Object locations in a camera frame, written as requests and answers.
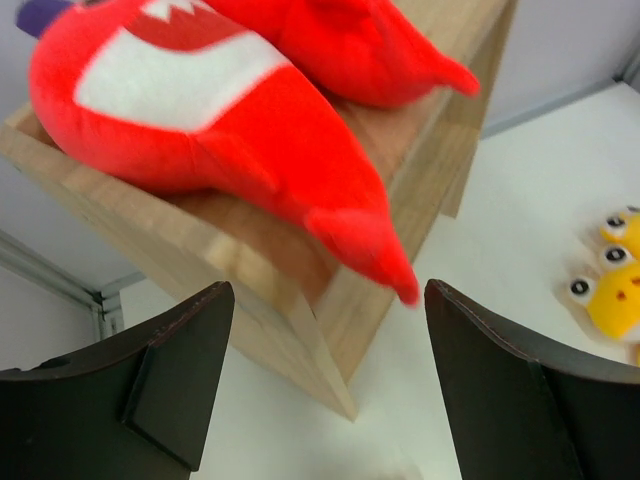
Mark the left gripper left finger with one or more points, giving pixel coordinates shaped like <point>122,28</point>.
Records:
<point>136,405</point>

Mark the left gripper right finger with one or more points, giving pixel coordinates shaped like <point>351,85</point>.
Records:
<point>521,405</point>

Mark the yellow frog plush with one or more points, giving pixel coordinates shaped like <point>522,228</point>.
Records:
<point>612,300</point>
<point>623,228</point>

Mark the wooden two-tier shelf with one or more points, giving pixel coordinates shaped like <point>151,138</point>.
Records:
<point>300,311</point>

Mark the red shark plush with purple fin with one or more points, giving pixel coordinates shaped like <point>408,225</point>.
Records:
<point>172,96</point>

